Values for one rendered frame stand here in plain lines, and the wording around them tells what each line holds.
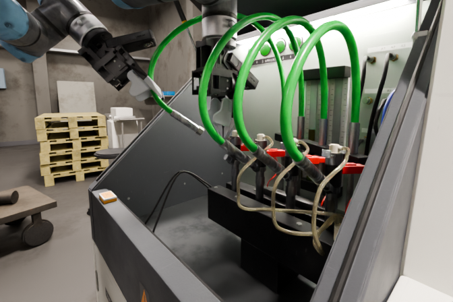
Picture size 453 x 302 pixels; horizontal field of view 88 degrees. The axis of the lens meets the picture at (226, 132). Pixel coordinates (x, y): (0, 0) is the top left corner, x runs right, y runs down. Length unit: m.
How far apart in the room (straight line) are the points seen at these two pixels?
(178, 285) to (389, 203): 0.28
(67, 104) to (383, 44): 7.69
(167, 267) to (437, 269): 0.35
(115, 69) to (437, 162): 0.60
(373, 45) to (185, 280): 0.64
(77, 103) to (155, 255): 7.58
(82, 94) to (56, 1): 7.33
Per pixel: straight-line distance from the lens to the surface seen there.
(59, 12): 0.70
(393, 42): 0.70
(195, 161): 0.89
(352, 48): 0.47
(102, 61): 0.62
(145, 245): 0.48
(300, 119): 0.63
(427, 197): 0.40
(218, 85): 0.49
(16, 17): 0.57
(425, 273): 0.41
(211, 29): 0.52
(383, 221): 0.30
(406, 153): 0.35
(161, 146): 0.81
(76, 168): 4.16
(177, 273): 0.41
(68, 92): 8.03
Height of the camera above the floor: 1.20
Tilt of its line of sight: 8 degrees down
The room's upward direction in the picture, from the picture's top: straight up
